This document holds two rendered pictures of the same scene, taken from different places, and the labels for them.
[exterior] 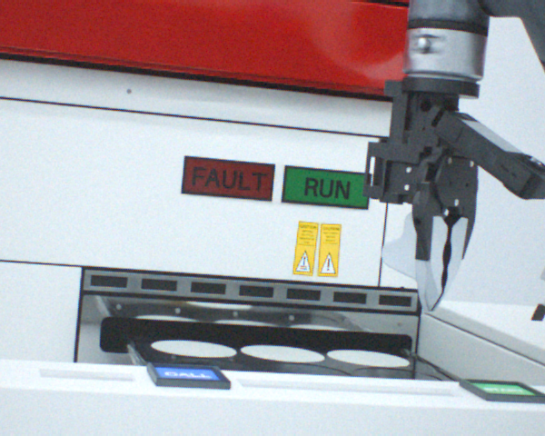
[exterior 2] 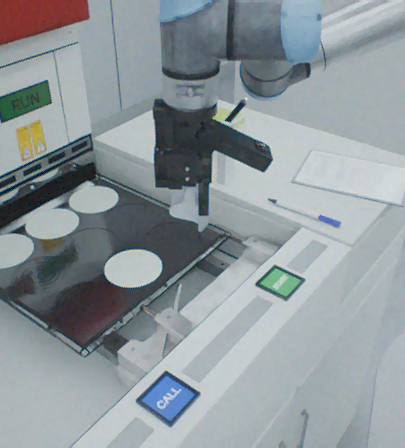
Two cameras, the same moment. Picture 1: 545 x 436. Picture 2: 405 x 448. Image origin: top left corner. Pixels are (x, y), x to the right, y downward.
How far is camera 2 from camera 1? 0.69 m
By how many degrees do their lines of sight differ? 49
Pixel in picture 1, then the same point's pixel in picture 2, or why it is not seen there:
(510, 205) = not seen: outside the picture
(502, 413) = (300, 308)
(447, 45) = (206, 90)
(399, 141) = (171, 147)
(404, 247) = (186, 207)
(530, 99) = not seen: outside the picture
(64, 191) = not seen: outside the picture
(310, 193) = (16, 109)
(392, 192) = (176, 181)
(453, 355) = (134, 176)
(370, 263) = (61, 133)
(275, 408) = (228, 391)
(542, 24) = (270, 67)
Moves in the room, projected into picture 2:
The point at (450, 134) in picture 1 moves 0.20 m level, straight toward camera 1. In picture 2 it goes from (211, 143) to (303, 216)
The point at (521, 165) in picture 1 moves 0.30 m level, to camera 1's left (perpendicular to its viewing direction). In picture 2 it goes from (262, 156) to (66, 237)
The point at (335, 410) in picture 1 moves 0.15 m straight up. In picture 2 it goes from (248, 367) to (255, 281)
